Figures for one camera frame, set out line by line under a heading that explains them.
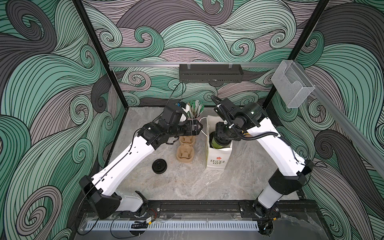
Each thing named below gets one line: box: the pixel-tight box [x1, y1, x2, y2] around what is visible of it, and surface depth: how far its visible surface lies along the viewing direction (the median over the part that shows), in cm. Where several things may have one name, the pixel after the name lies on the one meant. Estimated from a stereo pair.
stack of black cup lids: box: [152, 158, 168, 175], surface depth 87 cm
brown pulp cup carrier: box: [176, 135, 196, 163], surface depth 92 cm
